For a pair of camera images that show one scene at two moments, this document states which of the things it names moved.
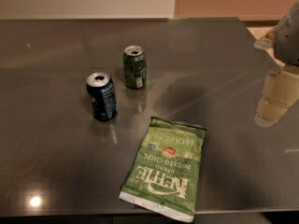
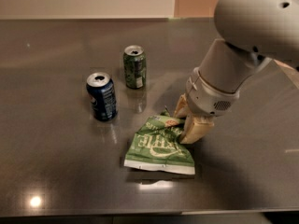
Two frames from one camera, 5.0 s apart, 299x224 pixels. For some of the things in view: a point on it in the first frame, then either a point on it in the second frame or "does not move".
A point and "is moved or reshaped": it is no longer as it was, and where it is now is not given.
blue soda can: [101, 88] does not move
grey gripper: [288, 37] → [207, 99]
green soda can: [135, 63] does not move
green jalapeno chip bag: [163, 174] is moved or reshaped
